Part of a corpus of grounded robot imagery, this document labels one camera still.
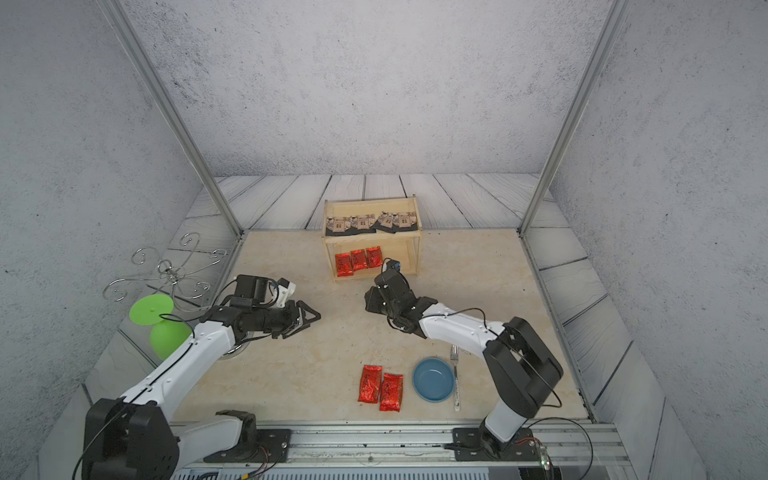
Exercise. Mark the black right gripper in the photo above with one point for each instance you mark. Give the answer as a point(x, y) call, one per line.
point(370, 304)

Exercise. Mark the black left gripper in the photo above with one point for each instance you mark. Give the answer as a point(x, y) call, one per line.
point(293, 319)

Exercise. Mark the red tea bag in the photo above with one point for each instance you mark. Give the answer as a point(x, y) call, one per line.
point(344, 265)
point(370, 384)
point(374, 257)
point(359, 259)
point(391, 392)

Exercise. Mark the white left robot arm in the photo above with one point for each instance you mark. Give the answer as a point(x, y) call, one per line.
point(131, 437)

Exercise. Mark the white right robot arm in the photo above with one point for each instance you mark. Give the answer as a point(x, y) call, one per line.
point(523, 369)

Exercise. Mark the light wooden two-tier shelf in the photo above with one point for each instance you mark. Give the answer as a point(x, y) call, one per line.
point(405, 247)

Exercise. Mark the blue round plate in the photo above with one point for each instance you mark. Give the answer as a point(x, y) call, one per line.
point(433, 380)

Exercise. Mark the green plastic goblet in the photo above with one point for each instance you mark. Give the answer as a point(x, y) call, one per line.
point(167, 332)

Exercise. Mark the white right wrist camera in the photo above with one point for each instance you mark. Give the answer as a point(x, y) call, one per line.
point(391, 264)

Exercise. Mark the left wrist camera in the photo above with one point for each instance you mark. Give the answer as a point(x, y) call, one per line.
point(256, 292)

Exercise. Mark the silver wire cup rack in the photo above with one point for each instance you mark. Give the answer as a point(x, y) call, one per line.
point(189, 272)

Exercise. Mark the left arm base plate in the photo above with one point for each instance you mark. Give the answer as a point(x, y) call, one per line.
point(256, 446)

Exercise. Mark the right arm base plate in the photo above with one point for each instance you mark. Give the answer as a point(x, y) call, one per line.
point(478, 444)

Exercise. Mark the left aluminium corner post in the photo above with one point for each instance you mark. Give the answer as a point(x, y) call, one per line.
point(131, 44)

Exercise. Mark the aluminium corner post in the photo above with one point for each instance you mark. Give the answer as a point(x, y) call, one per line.
point(131, 44)
point(587, 84)

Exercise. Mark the right aluminium corner post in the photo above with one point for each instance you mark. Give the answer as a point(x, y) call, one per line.
point(587, 84)

